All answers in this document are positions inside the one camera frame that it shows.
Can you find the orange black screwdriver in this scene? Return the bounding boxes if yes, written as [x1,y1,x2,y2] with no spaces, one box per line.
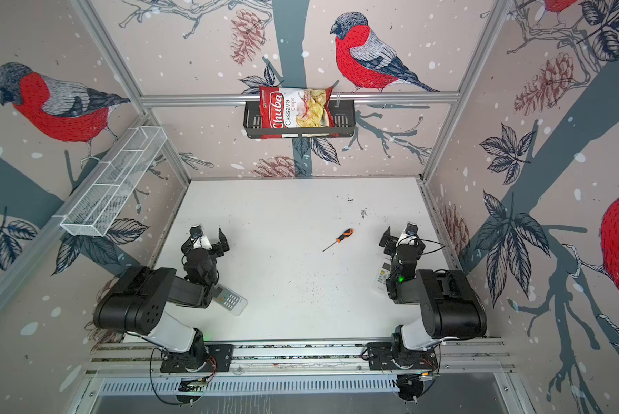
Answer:
[323,229,354,252]

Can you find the white remote control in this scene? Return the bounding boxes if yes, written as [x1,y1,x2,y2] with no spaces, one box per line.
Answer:
[212,284,248,317]

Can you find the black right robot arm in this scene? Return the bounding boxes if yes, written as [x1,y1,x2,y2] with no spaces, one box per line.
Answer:
[366,223,487,372]

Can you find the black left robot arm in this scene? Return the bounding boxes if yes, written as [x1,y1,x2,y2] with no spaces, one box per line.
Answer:
[93,225,233,375]

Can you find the white air conditioner remote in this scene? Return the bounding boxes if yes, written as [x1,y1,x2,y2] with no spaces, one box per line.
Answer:
[371,259,391,298]

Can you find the red cassava chips bag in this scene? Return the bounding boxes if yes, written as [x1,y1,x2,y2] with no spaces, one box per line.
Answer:
[259,86,335,129]

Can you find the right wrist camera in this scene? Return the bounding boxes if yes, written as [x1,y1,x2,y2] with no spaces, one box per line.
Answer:
[397,223,419,245]

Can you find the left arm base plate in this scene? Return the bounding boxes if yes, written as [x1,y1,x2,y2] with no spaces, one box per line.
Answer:
[160,344,234,374]

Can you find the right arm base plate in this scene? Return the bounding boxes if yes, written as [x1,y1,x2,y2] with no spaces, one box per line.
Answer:
[360,342,439,372]

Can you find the white mesh wall shelf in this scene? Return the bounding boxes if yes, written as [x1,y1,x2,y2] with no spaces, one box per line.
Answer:
[60,126,167,236]

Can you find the aluminium mounting rail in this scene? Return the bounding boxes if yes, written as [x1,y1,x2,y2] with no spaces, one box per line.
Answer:
[83,337,517,376]

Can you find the black wire basket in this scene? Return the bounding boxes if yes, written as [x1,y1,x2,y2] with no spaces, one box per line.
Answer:
[243,100,356,139]

